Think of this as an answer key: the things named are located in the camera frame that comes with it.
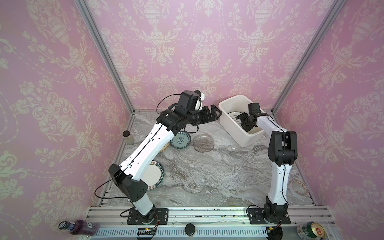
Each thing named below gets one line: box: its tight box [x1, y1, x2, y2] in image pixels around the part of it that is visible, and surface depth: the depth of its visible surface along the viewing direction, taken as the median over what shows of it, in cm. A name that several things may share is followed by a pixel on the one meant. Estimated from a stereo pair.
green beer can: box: [297, 221, 326, 240], surface depth 64 cm
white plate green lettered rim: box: [140, 160, 165, 191], surface depth 89 cm
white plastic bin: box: [218, 95, 264, 148], surface depth 106 cm
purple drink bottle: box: [58, 219, 100, 236], surface depth 61 cm
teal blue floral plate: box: [170, 131, 192, 149], surface depth 105 cm
